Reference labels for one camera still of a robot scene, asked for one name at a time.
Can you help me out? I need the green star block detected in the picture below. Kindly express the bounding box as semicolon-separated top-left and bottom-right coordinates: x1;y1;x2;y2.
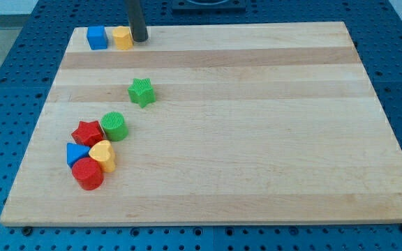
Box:
128;78;156;108

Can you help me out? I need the red star block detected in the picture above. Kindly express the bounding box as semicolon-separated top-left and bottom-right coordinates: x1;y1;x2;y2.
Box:
71;121;104;147

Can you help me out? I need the wooden board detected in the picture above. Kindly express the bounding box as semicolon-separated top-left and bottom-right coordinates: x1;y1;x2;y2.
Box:
0;22;402;227

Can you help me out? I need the green cylinder block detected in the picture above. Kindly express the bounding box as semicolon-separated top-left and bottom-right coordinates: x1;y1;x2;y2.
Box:
101;112;128;142

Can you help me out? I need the yellow heart block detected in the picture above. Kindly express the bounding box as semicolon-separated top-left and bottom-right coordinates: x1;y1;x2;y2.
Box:
89;140;116;173

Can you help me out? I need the yellow pentagon block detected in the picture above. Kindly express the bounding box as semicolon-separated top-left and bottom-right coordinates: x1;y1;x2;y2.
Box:
112;26;133;50

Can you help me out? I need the red cylinder block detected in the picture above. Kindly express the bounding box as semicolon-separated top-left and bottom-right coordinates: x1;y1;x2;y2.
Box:
72;157;104;190

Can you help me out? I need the blue triangle block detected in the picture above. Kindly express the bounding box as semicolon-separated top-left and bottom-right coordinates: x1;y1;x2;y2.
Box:
66;143;90;169

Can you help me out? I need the blue cube block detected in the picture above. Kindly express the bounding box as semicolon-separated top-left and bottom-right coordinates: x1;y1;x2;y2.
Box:
87;26;108;50

